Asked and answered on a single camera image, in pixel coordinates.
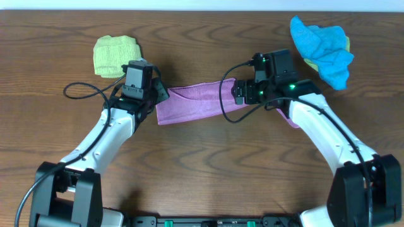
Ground purple microfibre cloth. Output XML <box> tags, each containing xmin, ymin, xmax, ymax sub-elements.
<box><xmin>156</xmin><ymin>78</ymin><xmax>247</xmax><ymax>125</ymax></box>

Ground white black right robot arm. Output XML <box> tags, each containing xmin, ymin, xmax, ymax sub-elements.
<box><xmin>232</xmin><ymin>50</ymin><xmax>402</xmax><ymax>226</ymax></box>

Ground folded green cloth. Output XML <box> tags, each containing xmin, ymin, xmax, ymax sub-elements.
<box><xmin>93</xmin><ymin>35</ymin><xmax>142</xmax><ymax>78</ymax></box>

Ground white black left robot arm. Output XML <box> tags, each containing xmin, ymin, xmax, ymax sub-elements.
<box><xmin>27</xmin><ymin>60</ymin><xmax>169</xmax><ymax>226</ymax></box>

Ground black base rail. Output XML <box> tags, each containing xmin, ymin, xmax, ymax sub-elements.
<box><xmin>122</xmin><ymin>215</ymin><xmax>302</xmax><ymax>227</ymax></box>

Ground black right camera cable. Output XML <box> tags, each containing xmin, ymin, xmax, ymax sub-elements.
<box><xmin>218</xmin><ymin>61</ymin><xmax>375</xmax><ymax>227</ymax></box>

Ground yellow-green cloth under blue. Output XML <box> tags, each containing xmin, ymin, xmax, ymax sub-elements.
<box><xmin>304</xmin><ymin>37</ymin><xmax>350</xmax><ymax>72</ymax></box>

